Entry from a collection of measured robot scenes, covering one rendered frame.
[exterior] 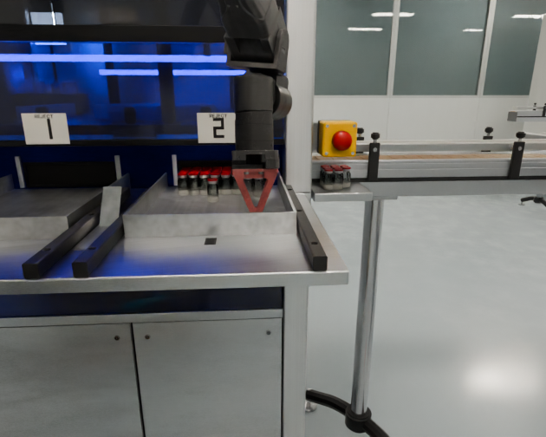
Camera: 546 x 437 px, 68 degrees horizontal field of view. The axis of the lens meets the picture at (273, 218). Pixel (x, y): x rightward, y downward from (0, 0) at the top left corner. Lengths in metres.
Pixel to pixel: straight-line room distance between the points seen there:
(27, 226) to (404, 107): 5.43
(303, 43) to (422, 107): 5.12
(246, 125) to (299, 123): 0.28
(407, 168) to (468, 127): 5.20
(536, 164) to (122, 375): 1.14
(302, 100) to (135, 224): 0.42
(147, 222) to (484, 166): 0.82
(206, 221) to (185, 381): 0.57
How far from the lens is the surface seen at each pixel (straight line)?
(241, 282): 0.50
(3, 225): 0.72
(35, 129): 0.95
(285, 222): 0.62
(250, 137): 0.59
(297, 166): 0.87
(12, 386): 1.23
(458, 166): 1.11
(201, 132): 0.86
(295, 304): 0.98
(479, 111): 6.29
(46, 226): 0.69
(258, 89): 0.60
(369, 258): 1.13
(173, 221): 0.63
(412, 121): 5.90
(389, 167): 1.04
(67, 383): 1.17
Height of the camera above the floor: 1.09
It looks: 17 degrees down
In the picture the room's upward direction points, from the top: straight up
